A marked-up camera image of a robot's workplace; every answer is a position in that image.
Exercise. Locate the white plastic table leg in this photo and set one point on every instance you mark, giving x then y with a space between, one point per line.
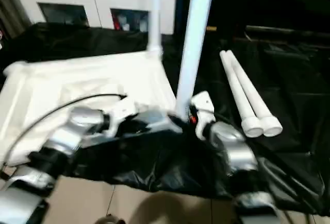
193 41
239 92
255 95
155 15

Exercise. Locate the white plastic table top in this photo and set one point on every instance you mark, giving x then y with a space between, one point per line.
64 79

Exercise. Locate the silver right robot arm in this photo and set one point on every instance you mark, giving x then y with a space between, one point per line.
237 144

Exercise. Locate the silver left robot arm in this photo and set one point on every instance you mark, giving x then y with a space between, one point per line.
67 128

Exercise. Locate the black mat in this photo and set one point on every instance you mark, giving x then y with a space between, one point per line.
167 157

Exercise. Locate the small yellow label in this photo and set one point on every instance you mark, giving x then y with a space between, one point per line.
211 28

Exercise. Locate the red bottle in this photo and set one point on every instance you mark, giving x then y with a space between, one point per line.
118 23

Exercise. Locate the black metal bar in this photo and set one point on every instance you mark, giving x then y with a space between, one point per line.
288 29

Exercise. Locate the grey curtain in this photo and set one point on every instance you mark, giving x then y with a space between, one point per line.
11 2

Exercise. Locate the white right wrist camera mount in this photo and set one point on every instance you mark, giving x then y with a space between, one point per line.
205 105

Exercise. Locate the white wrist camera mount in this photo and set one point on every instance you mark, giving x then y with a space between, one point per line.
205 105
121 113

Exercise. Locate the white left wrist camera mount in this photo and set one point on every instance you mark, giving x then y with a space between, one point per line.
121 113

